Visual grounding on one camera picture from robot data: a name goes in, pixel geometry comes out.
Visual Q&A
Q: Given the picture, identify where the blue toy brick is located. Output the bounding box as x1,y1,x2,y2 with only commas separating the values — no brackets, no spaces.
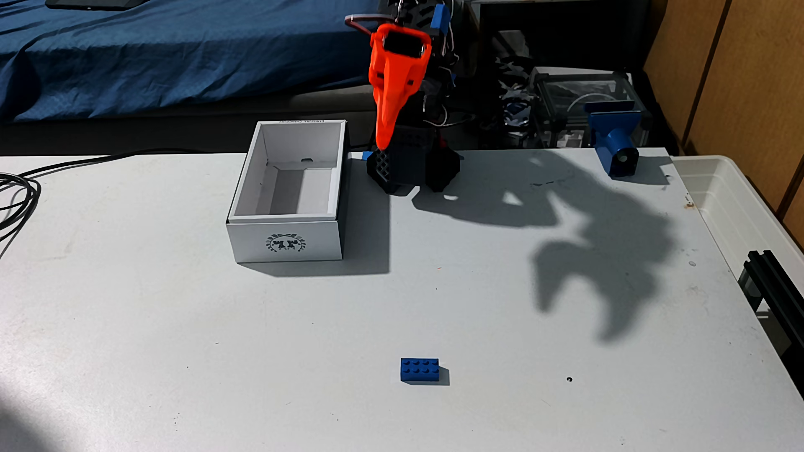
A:
400,358,441,383

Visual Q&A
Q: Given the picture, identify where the coiled black cable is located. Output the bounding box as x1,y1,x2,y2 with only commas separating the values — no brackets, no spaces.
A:
0,172,42,258

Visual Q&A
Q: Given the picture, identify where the white cardboard box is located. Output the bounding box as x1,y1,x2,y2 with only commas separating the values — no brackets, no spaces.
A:
226,119,348,264

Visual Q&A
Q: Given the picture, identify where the wooden cabinet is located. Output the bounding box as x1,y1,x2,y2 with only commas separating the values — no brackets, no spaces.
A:
643,0,804,247

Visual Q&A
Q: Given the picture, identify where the blue bed cover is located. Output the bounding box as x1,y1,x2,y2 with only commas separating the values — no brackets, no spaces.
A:
0,0,393,124

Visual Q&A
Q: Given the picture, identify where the black white patterned item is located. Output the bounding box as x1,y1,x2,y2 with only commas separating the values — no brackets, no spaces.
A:
493,31,536,129

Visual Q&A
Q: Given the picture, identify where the blue printed camera mount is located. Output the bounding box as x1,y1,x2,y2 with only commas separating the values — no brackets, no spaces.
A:
584,100,643,180

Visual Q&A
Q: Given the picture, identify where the long black cable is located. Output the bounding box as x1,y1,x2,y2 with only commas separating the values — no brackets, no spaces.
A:
0,148,211,183

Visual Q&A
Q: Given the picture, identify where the clear plastic case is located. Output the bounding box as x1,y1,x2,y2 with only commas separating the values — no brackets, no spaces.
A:
531,68,652,150

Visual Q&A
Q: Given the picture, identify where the dark flat tablet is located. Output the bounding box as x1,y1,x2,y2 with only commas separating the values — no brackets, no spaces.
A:
45,0,152,12

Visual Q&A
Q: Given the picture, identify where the black aluminium extrusion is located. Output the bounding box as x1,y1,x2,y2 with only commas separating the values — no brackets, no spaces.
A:
738,250,804,398

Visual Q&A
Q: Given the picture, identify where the white plastic bin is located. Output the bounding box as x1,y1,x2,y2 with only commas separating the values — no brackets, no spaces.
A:
671,155,804,283

